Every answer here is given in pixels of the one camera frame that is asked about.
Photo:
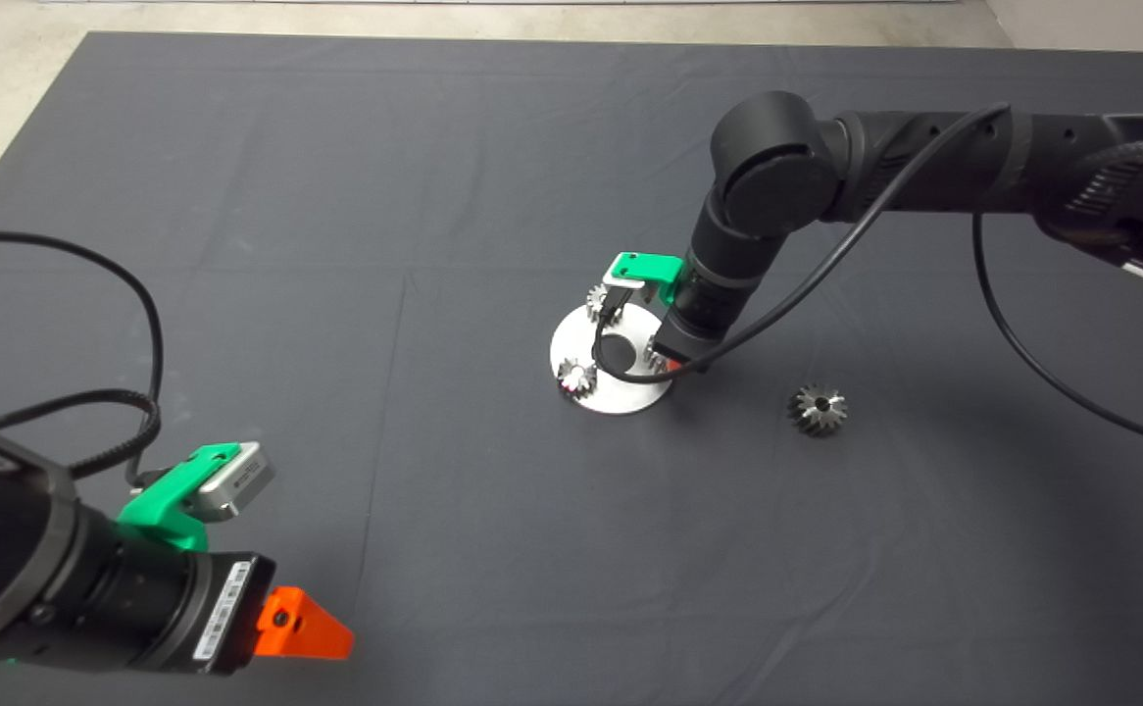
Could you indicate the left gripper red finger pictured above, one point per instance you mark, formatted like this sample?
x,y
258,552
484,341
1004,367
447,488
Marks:
x,y
303,630

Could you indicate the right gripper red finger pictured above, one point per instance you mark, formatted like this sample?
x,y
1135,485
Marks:
x,y
676,370

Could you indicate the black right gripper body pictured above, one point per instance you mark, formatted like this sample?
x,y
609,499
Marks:
x,y
687,345

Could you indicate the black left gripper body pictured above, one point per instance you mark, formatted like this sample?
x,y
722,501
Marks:
x,y
225,613

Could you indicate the small dark steel gear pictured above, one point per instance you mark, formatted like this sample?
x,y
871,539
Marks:
x,y
654,355

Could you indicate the large steel gear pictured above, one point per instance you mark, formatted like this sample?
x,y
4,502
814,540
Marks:
x,y
807,417

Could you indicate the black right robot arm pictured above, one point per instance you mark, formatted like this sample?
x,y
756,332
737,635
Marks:
x,y
777,167

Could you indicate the round metal plate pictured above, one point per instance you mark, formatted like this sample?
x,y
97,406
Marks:
x,y
621,400

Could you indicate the dark grey table cloth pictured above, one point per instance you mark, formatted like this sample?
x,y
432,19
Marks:
x,y
434,196

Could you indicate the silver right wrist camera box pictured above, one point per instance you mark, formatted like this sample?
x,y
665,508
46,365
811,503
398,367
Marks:
x,y
622,289

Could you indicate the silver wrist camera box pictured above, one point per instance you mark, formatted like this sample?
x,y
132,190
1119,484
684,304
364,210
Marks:
x,y
239,473
622,289

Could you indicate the green right camera mount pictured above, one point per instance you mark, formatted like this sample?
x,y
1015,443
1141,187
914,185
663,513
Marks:
x,y
650,267

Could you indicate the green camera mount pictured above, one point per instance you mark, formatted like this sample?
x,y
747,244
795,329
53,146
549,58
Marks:
x,y
650,267
152,505

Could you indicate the green left camera mount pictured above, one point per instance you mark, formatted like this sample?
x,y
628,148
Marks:
x,y
152,505

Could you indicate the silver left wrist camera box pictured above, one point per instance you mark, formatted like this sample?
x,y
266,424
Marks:
x,y
239,473

